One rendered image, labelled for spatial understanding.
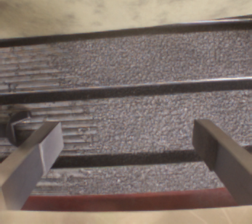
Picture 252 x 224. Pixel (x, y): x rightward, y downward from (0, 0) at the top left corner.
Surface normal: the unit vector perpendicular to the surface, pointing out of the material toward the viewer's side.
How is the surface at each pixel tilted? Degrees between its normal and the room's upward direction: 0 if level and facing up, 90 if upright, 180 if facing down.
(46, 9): 90
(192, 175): 0
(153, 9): 90
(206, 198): 0
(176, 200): 0
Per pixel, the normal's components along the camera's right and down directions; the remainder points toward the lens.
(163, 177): -0.04, -0.16
